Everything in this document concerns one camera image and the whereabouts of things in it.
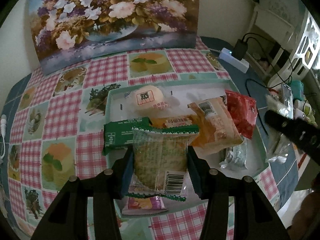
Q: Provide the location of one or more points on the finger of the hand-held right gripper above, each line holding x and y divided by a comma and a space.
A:
292, 130

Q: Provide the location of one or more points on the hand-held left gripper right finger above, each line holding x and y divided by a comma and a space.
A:
195, 177

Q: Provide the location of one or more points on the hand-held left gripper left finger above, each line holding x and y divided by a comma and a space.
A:
128, 172

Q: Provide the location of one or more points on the white snack packet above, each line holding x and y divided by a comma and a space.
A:
160, 160

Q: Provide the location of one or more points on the purple pink snack packet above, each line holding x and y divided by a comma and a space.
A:
142, 203

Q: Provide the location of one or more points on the green snack packet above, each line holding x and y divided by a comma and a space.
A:
117, 136

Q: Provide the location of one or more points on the beige long bread packet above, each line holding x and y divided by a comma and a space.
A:
217, 130

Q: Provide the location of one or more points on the red snack packet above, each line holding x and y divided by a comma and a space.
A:
241, 112

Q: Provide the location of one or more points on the orange bread packet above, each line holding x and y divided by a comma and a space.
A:
170, 122

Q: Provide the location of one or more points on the white tray green rim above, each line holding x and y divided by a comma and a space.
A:
115, 105

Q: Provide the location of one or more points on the round steamed cake packet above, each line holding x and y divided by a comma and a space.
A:
147, 100

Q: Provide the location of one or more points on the person's right forearm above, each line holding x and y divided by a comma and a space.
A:
307, 210

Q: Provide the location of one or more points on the clear plastic wrapper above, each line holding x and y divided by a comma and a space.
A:
277, 145

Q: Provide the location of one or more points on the pale plush toy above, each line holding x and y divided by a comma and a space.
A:
305, 110

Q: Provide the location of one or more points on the teal plush toy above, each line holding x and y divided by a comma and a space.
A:
298, 86

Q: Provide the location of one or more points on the black charger plug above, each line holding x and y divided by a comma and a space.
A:
240, 49

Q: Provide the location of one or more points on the white shelf unit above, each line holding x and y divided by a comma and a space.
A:
280, 17

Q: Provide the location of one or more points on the flower painting canvas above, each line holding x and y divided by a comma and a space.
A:
112, 17

